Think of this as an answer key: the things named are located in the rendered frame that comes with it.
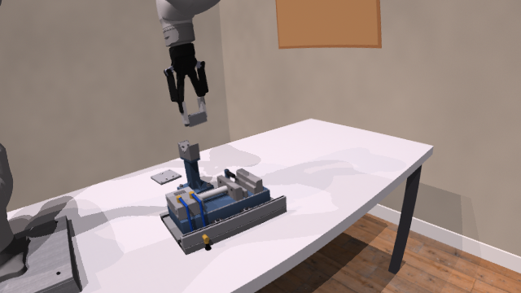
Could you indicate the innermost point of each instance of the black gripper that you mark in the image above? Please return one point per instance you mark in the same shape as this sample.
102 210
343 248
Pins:
183 63

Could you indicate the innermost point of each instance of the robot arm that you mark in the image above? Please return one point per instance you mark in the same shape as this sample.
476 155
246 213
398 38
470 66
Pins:
176 19

